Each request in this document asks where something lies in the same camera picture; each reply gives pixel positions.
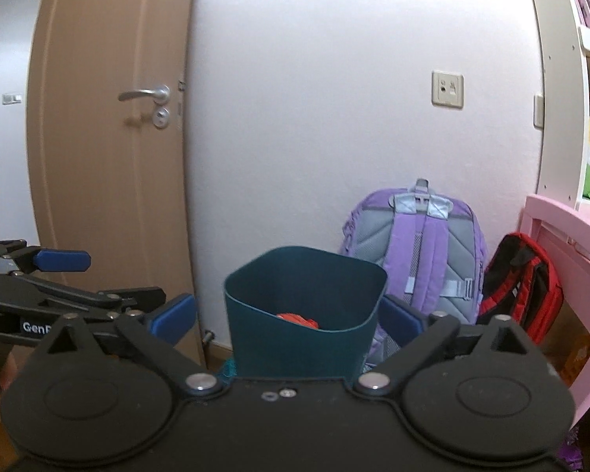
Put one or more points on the dark teal trash bin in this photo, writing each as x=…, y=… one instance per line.
x=341, y=293

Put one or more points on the pink children desk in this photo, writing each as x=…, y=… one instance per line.
x=565, y=234

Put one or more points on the beige wall socket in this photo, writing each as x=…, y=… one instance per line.
x=447, y=89

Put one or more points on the white bookshelf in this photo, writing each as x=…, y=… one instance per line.
x=565, y=57

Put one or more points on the teal white patterned rug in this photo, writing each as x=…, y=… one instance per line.
x=227, y=371

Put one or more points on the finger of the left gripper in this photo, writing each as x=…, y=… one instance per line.
x=32, y=259
x=58, y=300

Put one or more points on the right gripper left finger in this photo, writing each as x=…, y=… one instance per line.
x=154, y=335

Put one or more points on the purple grey backpack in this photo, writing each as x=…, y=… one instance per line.
x=431, y=247

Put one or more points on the white light switch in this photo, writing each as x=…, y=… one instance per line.
x=12, y=99

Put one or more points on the brown wooden door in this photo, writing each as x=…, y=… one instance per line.
x=105, y=140

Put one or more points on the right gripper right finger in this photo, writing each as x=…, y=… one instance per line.
x=423, y=341

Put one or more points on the red black backpack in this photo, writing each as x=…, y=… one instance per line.
x=521, y=281

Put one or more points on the orange foam fruit net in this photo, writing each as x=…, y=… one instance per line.
x=298, y=319

